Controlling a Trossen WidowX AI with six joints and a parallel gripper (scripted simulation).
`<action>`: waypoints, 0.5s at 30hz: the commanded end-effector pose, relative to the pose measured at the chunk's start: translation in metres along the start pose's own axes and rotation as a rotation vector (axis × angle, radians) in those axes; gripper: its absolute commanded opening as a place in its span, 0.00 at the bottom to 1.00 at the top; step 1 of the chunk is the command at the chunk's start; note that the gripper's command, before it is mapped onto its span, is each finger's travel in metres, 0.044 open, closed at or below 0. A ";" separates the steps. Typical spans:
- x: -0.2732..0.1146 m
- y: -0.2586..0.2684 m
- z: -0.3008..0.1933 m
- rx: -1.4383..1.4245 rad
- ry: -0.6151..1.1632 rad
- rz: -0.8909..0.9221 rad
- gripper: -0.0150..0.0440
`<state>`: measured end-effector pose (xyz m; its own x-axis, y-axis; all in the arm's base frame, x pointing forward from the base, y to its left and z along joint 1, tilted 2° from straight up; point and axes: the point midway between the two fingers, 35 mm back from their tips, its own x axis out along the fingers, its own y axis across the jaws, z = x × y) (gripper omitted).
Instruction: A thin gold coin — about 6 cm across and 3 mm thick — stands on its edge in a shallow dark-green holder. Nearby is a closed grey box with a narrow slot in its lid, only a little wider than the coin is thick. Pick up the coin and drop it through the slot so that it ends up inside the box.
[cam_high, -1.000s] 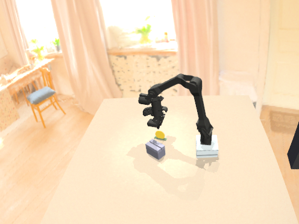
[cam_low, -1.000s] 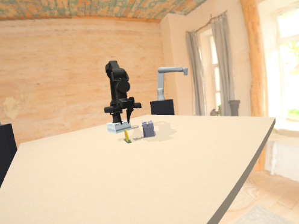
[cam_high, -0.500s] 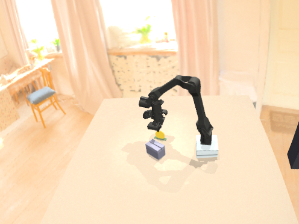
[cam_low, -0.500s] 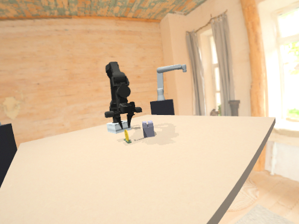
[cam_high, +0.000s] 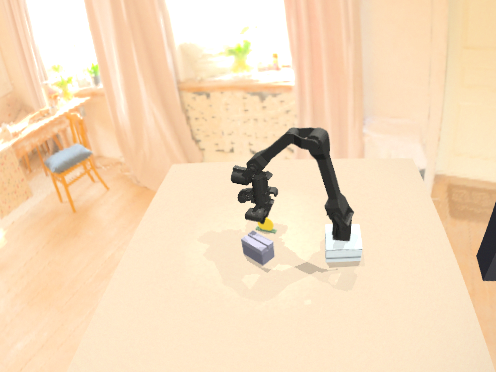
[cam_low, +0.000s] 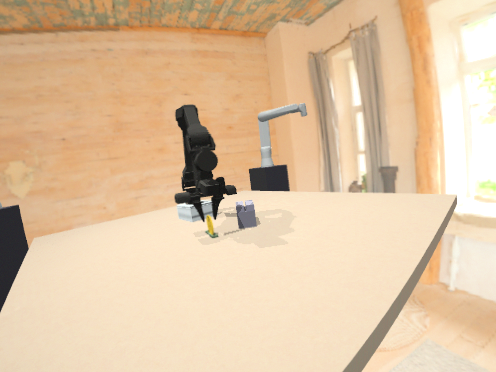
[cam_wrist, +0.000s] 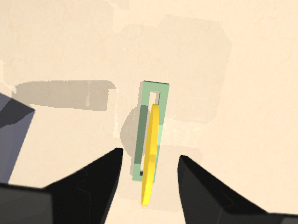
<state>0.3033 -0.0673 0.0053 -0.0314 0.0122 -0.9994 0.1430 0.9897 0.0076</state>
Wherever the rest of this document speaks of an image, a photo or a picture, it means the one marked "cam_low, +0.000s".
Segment green rectangular slotted holder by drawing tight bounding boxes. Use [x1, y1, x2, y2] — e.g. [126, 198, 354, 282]
[205, 230, 218, 238]

